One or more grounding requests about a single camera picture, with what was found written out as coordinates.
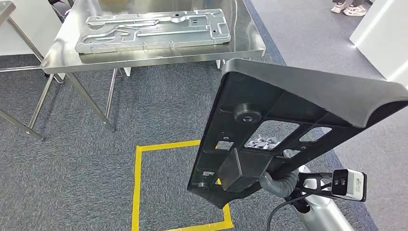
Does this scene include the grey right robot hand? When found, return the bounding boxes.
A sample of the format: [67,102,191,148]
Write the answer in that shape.
[244,135,300,192]

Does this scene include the black plastic part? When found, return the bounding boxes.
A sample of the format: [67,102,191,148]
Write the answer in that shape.
[187,58,408,210]

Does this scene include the stainless steel workbench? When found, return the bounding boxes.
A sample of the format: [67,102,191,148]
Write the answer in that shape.
[0,0,266,141]

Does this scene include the white box unit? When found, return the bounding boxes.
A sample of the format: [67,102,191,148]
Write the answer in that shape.
[349,0,408,87]

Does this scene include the person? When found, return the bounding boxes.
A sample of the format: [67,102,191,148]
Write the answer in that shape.
[331,0,367,16]

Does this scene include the machined aluminium plate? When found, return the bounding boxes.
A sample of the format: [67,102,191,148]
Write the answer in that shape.
[75,8,231,54]

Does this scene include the white cabinet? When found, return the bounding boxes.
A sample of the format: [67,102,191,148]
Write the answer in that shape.
[0,0,63,56]

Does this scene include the black camera bracket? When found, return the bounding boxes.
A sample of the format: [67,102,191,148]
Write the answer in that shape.
[284,172,334,202]

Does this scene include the black cable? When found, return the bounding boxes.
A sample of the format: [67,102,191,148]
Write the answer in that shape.
[266,193,307,231]

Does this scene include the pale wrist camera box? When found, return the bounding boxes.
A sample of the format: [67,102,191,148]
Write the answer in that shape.
[331,169,368,203]

